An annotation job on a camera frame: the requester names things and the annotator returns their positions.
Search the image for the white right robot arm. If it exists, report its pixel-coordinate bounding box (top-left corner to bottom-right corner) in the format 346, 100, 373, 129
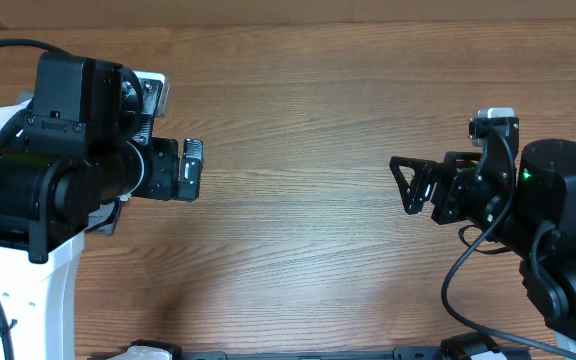
389, 135, 576, 359

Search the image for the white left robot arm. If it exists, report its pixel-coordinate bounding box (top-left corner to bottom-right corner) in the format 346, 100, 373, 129
0, 52, 204, 359

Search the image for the grey folded garment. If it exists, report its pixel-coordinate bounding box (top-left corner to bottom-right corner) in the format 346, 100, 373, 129
85, 199, 123, 235

